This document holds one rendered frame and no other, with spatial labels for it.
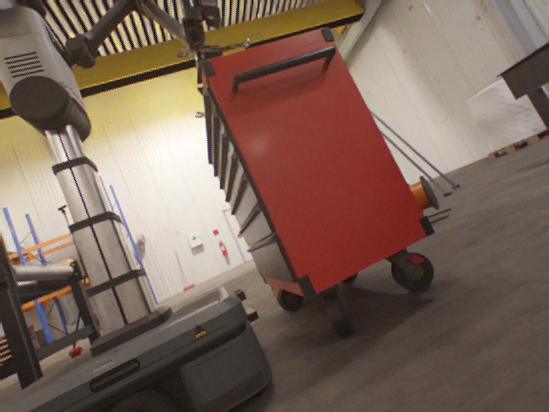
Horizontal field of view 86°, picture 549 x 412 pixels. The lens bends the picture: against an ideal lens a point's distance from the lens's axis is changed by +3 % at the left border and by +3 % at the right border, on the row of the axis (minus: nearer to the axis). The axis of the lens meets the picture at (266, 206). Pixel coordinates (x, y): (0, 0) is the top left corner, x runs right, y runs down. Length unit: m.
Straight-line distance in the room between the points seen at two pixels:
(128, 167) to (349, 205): 11.50
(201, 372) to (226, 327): 0.11
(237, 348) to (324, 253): 0.35
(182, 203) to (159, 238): 1.52
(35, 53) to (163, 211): 10.39
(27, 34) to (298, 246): 1.08
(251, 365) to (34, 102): 1.00
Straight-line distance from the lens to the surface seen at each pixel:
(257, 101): 0.97
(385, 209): 0.99
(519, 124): 7.37
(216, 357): 0.80
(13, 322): 2.41
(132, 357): 0.82
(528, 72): 3.73
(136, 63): 9.48
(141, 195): 11.76
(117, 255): 1.02
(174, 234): 11.29
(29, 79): 1.24
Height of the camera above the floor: 0.35
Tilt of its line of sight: 7 degrees up
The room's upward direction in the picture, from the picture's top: 24 degrees counter-clockwise
